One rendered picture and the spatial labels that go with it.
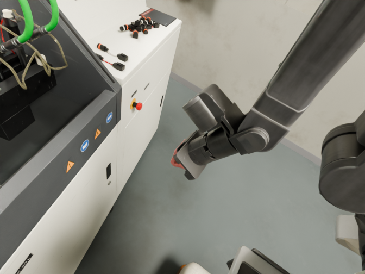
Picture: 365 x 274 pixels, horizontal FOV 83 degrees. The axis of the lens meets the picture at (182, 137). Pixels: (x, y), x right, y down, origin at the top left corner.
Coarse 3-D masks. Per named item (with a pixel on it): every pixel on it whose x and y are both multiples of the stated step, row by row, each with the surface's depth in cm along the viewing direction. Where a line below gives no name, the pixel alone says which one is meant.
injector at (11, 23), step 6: (6, 18) 51; (12, 18) 52; (6, 24) 52; (12, 24) 52; (12, 30) 53; (18, 30) 54; (12, 36) 54; (18, 48) 57; (18, 54) 58; (24, 54) 59; (24, 60) 60; (24, 66) 61
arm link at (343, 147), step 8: (344, 136) 28; (352, 136) 27; (328, 144) 30; (336, 144) 28; (344, 144) 27; (352, 144) 26; (360, 144) 26; (328, 152) 28; (336, 152) 27; (344, 152) 26; (352, 152) 25; (360, 152) 25; (328, 160) 27; (320, 168) 29
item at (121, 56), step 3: (99, 45) 76; (102, 45) 76; (99, 48) 76; (102, 48) 76; (105, 48) 76; (108, 48) 76; (108, 51) 76; (111, 54) 76; (117, 54) 75; (120, 54) 75; (123, 54) 75; (117, 57) 76; (120, 57) 75; (123, 57) 75; (126, 57) 75; (123, 60) 75; (126, 60) 76
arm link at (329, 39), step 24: (336, 0) 19; (360, 0) 18; (312, 24) 21; (336, 24) 20; (360, 24) 19; (312, 48) 22; (336, 48) 21; (288, 72) 24; (312, 72) 23; (336, 72) 23; (264, 96) 26; (288, 96) 25; (312, 96) 24; (264, 120) 28; (288, 120) 26
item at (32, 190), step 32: (96, 96) 65; (64, 128) 54; (96, 128) 64; (32, 160) 47; (64, 160) 53; (0, 192) 41; (32, 192) 45; (0, 224) 40; (32, 224) 50; (0, 256) 43
